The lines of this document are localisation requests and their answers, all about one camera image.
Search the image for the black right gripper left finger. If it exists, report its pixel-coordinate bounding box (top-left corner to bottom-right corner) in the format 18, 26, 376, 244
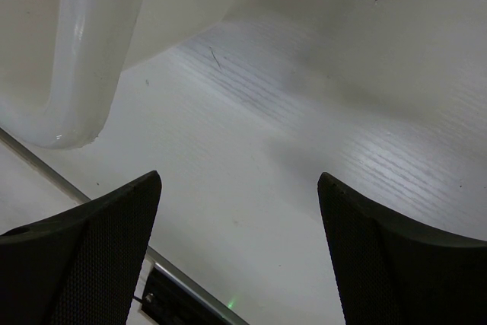
1, 171, 162, 324

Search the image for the translucent white plastic bin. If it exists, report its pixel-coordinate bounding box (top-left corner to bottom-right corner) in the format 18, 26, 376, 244
1, 0, 486, 149

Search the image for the metal table edge rail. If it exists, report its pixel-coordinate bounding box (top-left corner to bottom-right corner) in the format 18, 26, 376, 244
1, 132, 242, 324

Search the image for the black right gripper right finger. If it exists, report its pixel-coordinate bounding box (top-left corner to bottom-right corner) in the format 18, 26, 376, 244
317, 173, 486, 324

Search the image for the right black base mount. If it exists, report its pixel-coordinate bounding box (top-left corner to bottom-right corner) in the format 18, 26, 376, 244
139, 263, 244, 324

